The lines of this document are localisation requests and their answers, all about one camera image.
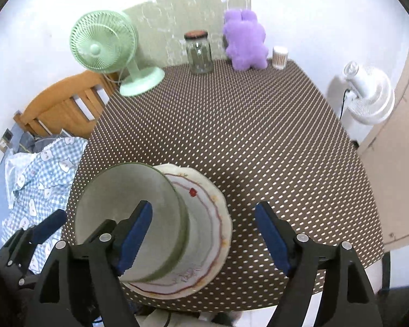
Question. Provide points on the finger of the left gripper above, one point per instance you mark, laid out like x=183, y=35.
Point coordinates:
x=37, y=231

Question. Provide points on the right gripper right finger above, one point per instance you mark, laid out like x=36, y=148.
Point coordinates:
x=347, y=298

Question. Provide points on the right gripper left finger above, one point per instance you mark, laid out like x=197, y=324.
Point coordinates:
x=80, y=284

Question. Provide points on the grey-green ceramic bowl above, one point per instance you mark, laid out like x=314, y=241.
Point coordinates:
x=114, y=194

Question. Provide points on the cream scalloped yellow-flower plate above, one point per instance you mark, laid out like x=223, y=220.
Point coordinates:
x=204, y=231

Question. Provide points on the white red-flower deep plate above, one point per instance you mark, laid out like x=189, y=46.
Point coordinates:
x=204, y=231

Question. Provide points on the blue checkered blanket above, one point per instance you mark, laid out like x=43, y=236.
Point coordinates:
x=39, y=184

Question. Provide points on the wooden headboard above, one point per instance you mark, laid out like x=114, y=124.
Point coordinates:
x=71, y=104

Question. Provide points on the brown polka-dot tablecloth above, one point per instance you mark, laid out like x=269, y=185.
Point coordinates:
x=259, y=135

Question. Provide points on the white floor fan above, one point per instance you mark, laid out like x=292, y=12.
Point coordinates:
x=370, y=98

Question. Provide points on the green desk fan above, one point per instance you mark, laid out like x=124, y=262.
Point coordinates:
x=105, y=42

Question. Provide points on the cotton swab container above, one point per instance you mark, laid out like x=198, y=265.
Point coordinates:
x=279, y=57

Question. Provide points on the glass jar black lid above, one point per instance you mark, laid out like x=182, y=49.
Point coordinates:
x=198, y=52

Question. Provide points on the purple plush bunny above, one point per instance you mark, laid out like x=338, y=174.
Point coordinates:
x=244, y=38

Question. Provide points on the wall power outlet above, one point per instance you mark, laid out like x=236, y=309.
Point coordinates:
x=5, y=140

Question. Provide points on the green patterned wall mat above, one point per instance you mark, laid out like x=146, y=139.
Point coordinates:
x=161, y=25

